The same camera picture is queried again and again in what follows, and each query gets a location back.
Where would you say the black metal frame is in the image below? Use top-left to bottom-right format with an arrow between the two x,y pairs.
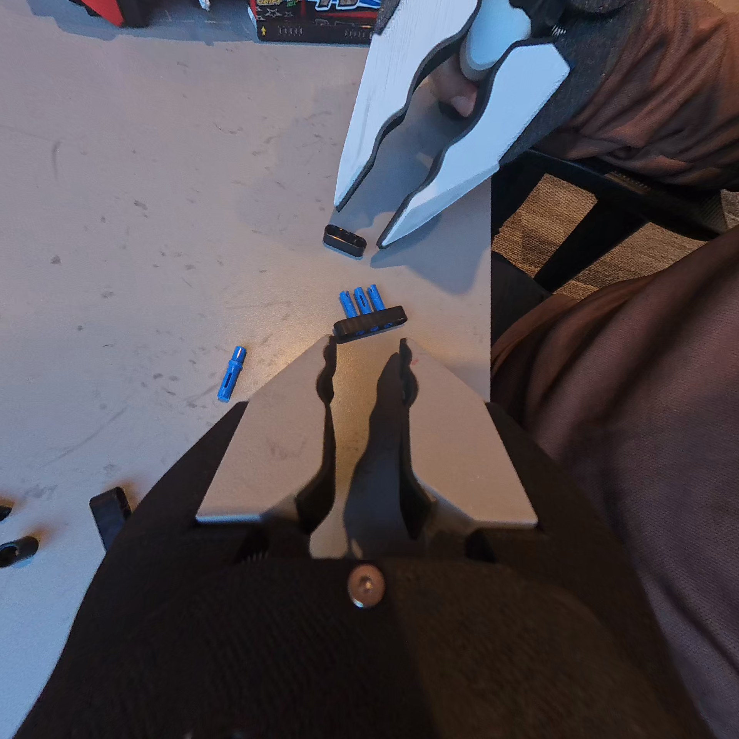
491,147 -> 722,292

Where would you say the short black toy beam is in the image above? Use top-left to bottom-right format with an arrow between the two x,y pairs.
322,224 -> 368,258

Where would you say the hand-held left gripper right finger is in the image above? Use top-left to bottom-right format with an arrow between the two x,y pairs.
398,338 -> 539,540

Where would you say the person's right hand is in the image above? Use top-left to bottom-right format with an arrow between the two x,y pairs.
432,55 -> 481,120

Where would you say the person's brown sweater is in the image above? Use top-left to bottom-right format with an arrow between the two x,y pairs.
491,225 -> 739,739

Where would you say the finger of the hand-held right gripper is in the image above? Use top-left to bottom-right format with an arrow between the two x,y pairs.
376,43 -> 571,250
335,0 -> 481,211

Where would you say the red toy brick car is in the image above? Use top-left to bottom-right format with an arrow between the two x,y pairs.
81,0 -> 385,45

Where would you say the white desk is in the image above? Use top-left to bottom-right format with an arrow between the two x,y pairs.
0,0 -> 493,734

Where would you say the long black toy beam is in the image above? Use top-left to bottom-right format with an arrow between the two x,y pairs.
333,306 -> 408,345
89,487 -> 134,552

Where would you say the person's right forearm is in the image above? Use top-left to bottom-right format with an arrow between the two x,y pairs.
537,0 -> 739,191

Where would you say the black toy bushing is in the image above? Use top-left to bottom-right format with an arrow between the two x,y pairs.
0,536 -> 40,568

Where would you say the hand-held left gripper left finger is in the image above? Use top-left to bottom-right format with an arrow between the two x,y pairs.
196,336 -> 338,535

